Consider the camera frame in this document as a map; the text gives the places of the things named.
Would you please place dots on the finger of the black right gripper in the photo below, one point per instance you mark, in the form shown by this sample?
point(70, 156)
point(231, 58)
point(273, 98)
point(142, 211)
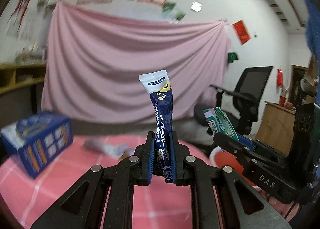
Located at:
point(239, 149)

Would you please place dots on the dark blue white stick sachet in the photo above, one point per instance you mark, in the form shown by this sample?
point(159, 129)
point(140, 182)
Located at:
point(158, 87)

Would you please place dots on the blue dotted curtain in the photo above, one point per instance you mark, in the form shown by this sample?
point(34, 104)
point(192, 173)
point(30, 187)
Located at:
point(312, 27)

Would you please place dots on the crumpled grey white wrapper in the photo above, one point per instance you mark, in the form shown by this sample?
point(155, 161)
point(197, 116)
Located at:
point(115, 151)

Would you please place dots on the red paper wall sign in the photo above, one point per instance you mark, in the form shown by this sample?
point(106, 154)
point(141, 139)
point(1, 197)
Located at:
point(241, 31)

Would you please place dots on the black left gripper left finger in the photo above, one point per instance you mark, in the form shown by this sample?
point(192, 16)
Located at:
point(102, 197)

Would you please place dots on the red white plastic bin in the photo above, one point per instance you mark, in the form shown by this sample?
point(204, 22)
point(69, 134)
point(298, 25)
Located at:
point(220, 158)

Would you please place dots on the wooden cabinet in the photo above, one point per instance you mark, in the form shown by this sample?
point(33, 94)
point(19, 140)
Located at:
point(276, 128)

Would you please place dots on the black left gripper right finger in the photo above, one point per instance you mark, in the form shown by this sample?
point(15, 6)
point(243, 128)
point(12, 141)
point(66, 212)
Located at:
point(220, 197)

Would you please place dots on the pink hanging cloth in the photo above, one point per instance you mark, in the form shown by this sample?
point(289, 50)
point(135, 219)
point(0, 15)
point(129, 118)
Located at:
point(94, 62)

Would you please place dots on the green white sachet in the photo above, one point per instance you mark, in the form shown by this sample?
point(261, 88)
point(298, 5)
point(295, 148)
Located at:
point(219, 122)

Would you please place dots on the green wall decoration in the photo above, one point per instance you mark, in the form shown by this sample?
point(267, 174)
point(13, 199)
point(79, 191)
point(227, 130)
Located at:
point(231, 57)

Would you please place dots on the wooden wall shelf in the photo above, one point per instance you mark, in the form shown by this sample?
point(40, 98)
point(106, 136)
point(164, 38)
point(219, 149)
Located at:
point(16, 76)

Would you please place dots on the red fire extinguisher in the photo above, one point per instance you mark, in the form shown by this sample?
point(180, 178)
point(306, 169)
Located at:
point(280, 79)

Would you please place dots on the black mesh office chair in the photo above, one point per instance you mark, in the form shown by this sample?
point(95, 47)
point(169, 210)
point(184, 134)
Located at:
point(246, 97)

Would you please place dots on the right hand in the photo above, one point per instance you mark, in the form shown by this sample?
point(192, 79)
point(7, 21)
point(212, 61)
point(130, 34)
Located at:
point(287, 211)

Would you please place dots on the blue cardboard box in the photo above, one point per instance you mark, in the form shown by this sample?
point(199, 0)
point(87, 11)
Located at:
point(37, 140)

